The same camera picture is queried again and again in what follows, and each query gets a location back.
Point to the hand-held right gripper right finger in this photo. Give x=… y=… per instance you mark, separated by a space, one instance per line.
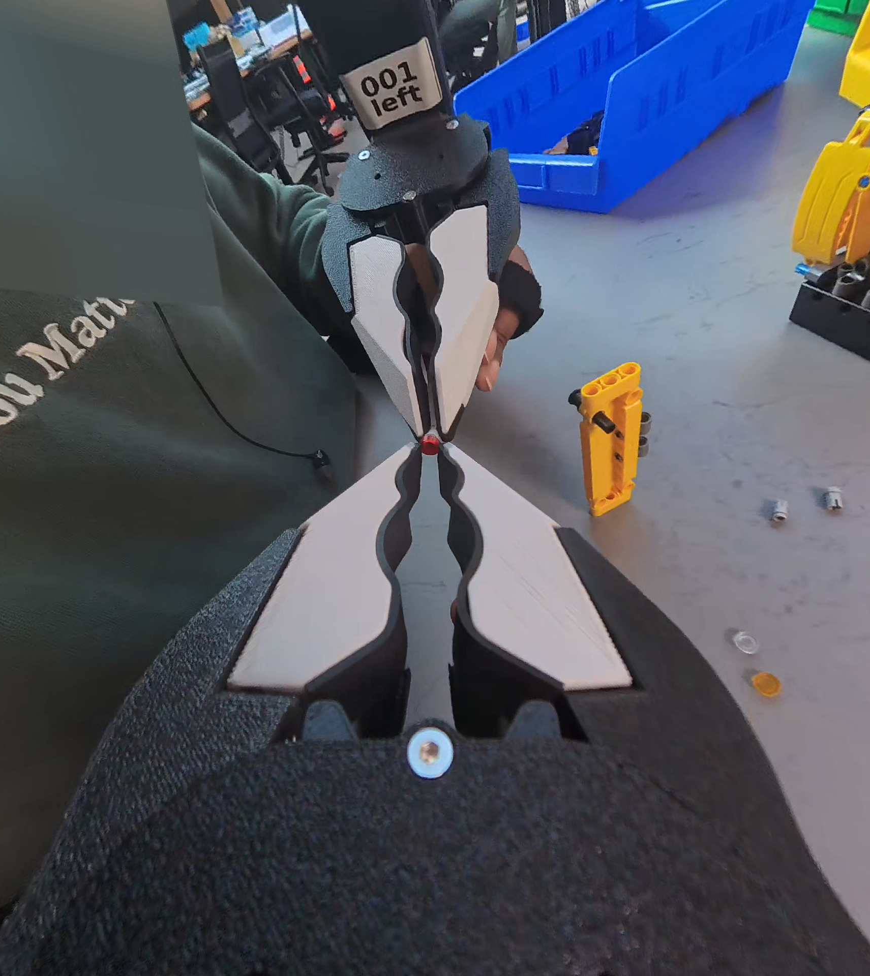
x=541 y=610

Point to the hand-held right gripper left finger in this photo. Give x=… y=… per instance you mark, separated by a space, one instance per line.
x=320 y=610

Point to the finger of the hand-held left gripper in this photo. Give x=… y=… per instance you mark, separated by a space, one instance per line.
x=377 y=305
x=469 y=305

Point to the red round lego stud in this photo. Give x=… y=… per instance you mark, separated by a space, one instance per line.
x=428 y=444

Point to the yellow lego panel piece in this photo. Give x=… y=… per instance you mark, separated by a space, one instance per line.
x=606 y=473

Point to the black lego pin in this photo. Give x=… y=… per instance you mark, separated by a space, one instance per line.
x=602 y=421

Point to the orange round lego stud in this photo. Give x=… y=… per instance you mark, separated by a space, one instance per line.
x=766 y=684

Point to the clear round lego stud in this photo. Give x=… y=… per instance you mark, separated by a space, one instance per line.
x=745 y=642

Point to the yellow lego vehicle model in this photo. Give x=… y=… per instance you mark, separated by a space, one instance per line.
x=831 y=198

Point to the person's left hand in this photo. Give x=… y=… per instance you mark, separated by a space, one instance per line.
x=518 y=297

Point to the dark blue yellow object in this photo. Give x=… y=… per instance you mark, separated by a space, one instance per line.
x=580 y=137

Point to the cluttered office desk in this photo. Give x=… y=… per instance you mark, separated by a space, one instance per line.
x=267 y=30

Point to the black office chair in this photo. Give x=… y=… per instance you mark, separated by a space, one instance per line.
x=229 y=84

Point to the person's green sweatshirt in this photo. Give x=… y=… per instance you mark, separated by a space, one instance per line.
x=99 y=572

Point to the blue plastic bin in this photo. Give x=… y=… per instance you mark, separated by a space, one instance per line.
x=671 y=91

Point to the green plastic bin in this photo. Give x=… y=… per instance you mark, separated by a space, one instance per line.
x=839 y=6

